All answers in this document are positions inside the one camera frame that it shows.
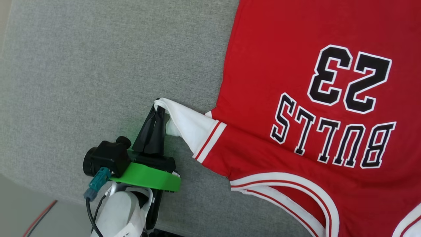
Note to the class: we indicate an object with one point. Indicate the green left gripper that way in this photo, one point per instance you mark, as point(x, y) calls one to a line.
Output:
point(144, 176)

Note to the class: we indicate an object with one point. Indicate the red white basketball jersey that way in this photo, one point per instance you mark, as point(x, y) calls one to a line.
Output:
point(296, 98)

